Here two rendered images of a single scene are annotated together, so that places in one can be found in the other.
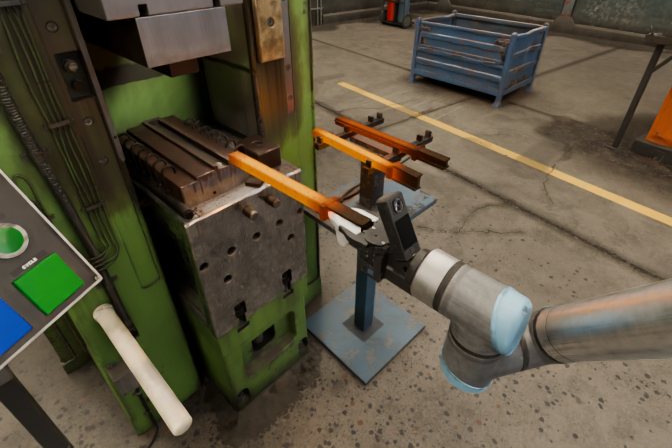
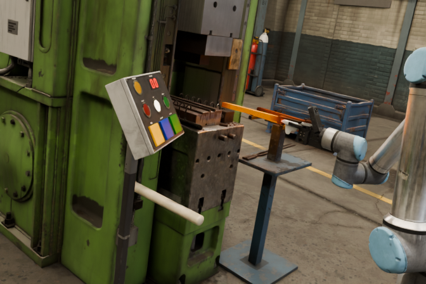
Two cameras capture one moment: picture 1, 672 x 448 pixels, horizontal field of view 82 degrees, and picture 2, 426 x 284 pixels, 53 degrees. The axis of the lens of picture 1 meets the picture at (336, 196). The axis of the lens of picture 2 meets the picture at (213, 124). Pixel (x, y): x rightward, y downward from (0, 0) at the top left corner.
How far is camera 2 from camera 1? 1.31 m
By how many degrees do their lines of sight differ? 22
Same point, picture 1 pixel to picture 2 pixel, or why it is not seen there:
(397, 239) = (316, 122)
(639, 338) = (399, 137)
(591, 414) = not seen: outside the picture
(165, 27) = (214, 40)
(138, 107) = not seen: hidden behind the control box
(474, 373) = (347, 173)
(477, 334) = (348, 150)
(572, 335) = (381, 152)
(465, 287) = (343, 134)
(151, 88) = not seen: hidden behind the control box
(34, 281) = (173, 120)
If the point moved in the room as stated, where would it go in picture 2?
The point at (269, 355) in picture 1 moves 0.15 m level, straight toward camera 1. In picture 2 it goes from (198, 258) to (207, 274)
